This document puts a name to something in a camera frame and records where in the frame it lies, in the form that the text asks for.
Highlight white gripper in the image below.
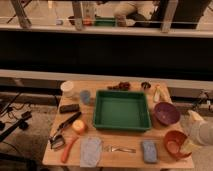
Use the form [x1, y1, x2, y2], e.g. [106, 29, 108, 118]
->
[180, 110, 208, 154]

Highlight red yellow apple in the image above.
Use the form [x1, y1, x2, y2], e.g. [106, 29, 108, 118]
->
[72, 120, 87, 134]

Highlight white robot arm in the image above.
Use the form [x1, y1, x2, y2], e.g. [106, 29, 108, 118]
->
[180, 110, 213, 154]

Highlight blue translucent cup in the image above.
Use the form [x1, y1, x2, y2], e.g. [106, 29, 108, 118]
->
[80, 90, 91, 105]

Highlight white plastic cup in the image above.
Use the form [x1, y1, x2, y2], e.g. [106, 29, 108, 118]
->
[60, 81, 74, 98]

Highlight purple bowl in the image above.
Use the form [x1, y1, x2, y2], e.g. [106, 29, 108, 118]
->
[154, 102, 180, 126]

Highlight blue sponge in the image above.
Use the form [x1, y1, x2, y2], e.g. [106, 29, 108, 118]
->
[142, 140, 157, 163]

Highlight green plastic tray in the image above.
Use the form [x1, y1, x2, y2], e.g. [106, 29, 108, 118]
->
[93, 90, 152, 132]

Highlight silver fork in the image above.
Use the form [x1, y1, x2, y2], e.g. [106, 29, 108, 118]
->
[104, 145, 136, 153]

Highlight grey blue cloth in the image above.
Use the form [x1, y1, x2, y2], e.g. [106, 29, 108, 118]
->
[80, 137, 102, 168]

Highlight black rectangular block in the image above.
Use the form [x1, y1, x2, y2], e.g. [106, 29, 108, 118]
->
[59, 104, 80, 114]

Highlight orange carrot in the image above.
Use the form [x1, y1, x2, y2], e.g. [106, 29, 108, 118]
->
[61, 136, 78, 163]

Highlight metal peeler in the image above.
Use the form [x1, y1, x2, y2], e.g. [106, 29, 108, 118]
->
[49, 131, 65, 150]

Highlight black handled knife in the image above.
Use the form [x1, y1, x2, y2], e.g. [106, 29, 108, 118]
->
[57, 112, 81, 131]

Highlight black cables on floor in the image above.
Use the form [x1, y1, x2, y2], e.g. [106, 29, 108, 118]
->
[0, 92, 34, 143]

